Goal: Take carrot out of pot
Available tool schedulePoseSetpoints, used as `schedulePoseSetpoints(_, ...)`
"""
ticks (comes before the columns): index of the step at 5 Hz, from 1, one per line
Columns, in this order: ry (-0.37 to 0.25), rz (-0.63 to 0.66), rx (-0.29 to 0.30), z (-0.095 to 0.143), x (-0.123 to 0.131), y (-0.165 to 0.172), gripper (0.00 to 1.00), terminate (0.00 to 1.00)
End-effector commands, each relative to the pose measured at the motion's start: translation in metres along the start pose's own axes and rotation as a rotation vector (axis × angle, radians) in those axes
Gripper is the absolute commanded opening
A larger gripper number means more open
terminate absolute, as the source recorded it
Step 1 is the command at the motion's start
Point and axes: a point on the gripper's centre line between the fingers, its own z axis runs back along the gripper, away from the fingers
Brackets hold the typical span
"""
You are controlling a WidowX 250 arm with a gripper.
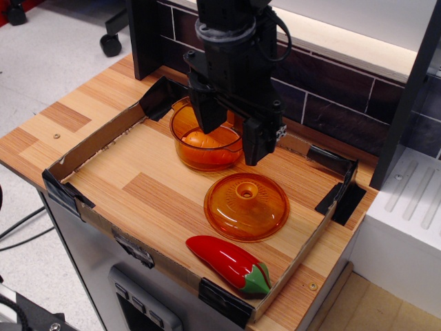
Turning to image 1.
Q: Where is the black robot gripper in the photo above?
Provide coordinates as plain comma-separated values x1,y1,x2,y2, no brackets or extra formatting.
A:
184,21,286,166

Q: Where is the orange toy carrot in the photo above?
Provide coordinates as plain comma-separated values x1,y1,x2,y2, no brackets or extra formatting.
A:
181,131,235,165

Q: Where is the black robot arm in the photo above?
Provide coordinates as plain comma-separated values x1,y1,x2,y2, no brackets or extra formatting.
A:
184,1,289,166

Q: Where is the orange transparent plastic pot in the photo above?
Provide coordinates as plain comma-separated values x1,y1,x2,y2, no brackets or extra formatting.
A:
170,97,243,172

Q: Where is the cardboard fence with black tape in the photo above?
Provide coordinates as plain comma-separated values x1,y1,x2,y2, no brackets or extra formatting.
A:
42,77,362,330

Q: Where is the orange transparent pot lid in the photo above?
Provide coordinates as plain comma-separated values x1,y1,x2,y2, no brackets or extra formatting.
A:
204,173,290,242

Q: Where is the red toy chili pepper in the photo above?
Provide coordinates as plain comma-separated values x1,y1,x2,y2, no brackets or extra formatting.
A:
185,235,271,294

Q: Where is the black office chair base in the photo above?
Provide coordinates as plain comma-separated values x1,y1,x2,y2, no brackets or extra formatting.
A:
99,9,129,57

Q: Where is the grey toy oven panel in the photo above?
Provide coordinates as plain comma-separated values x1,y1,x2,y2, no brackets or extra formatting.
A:
108,266,183,331

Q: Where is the black equipment bottom left corner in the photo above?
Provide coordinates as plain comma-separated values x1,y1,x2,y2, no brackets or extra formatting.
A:
1,284,76,331

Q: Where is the black floor cable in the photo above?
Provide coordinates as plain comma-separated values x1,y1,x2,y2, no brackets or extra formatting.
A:
0,205,56,252

